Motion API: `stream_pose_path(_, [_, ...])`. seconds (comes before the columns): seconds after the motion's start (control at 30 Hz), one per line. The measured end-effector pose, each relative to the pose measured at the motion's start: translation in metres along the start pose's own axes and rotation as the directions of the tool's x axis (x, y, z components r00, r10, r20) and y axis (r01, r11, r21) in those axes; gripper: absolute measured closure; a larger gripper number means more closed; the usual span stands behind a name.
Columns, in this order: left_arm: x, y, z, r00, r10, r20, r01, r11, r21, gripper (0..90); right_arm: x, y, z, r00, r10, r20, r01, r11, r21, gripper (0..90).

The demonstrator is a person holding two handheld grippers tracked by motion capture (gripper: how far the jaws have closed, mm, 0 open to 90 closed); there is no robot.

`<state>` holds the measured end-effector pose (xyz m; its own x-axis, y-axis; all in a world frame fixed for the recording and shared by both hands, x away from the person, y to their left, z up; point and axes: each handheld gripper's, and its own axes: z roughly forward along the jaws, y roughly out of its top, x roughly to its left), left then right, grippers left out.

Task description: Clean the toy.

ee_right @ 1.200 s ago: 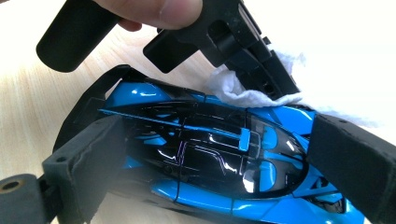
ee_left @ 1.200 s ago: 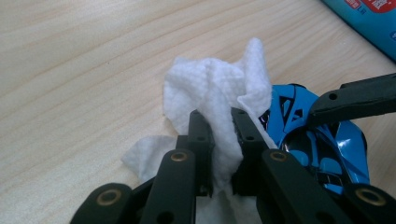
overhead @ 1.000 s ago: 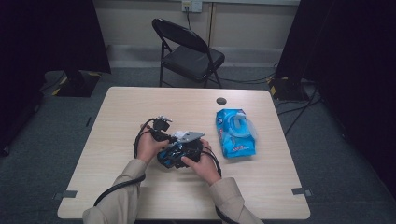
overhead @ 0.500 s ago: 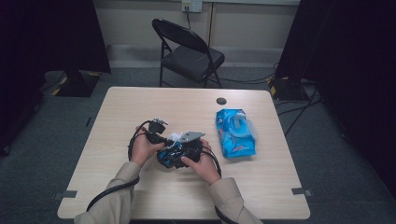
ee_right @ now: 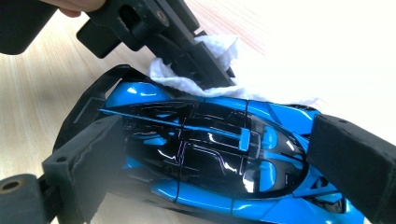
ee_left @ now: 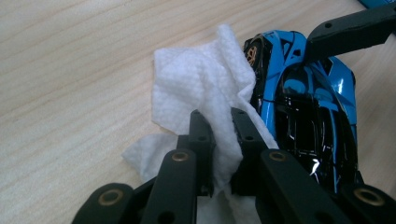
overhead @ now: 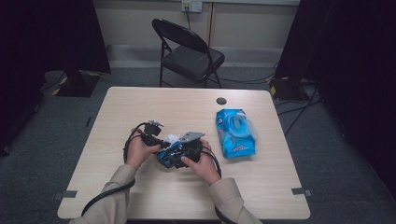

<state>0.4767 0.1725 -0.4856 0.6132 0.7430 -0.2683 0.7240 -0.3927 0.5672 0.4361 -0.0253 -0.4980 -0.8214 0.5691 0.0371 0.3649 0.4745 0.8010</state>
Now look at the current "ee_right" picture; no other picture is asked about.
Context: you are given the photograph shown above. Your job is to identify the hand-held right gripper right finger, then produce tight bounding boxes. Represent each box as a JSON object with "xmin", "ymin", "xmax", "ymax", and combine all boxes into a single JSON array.
[{"xmin": 305, "ymin": 112, "xmax": 396, "ymax": 224}]

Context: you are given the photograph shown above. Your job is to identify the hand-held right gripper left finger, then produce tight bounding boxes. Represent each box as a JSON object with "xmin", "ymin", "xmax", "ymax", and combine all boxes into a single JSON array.
[{"xmin": 41, "ymin": 114, "xmax": 129, "ymax": 224}]

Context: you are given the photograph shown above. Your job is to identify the white wet wipe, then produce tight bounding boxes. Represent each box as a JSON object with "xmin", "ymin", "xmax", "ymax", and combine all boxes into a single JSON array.
[{"xmin": 148, "ymin": 33, "xmax": 321, "ymax": 106}]

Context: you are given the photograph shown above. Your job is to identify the blue and black toy car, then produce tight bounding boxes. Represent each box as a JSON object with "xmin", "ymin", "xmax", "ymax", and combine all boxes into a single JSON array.
[{"xmin": 52, "ymin": 63, "xmax": 366, "ymax": 224}]

